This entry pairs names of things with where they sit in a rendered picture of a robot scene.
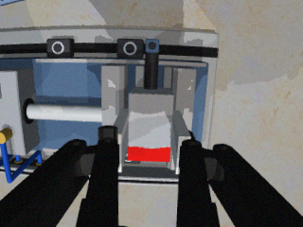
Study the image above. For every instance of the grey block with red end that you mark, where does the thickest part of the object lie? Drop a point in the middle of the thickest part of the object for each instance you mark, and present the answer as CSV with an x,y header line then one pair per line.
x,y
150,121

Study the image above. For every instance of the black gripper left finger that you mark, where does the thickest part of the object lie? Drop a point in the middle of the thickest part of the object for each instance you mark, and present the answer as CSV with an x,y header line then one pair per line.
x,y
44,196

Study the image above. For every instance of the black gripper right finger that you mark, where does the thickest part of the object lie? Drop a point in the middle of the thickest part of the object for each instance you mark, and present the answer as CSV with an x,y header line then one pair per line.
x,y
247,198

